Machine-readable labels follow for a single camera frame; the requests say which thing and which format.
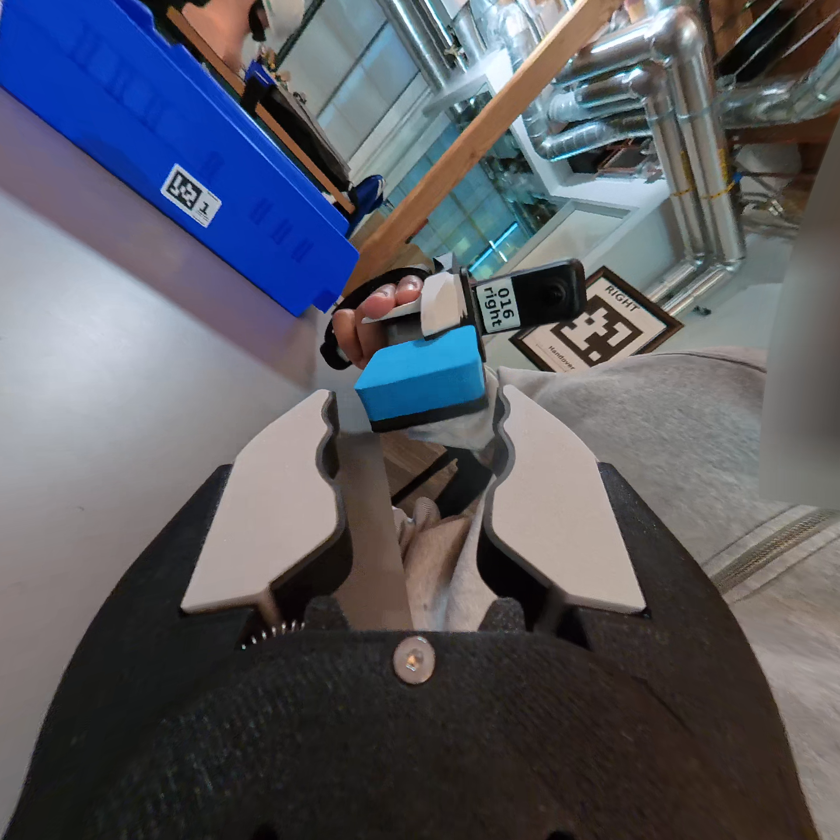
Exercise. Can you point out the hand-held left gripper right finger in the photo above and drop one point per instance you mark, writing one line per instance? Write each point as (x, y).
(564, 525)

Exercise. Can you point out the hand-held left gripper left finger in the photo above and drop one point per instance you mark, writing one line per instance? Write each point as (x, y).
(269, 525)

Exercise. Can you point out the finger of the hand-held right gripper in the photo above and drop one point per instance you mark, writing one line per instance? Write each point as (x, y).
(443, 302)

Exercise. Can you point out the blue foam eraser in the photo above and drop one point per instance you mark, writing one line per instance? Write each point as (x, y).
(420, 374)

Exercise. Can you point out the blue plastic storage bin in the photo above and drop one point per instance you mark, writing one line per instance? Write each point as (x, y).
(98, 111)

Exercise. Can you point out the person's right forearm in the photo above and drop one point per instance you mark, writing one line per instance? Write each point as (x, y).
(623, 420)

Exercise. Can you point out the person's right hand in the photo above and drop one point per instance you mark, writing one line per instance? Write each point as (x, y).
(358, 338)

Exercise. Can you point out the framed black-white marker poster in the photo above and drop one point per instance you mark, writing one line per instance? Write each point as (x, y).
(610, 328)

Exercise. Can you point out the wooden support beam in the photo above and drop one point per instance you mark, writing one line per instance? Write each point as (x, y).
(472, 124)

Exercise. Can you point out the silver ventilation ducts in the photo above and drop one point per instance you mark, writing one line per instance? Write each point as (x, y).
(689, 131)

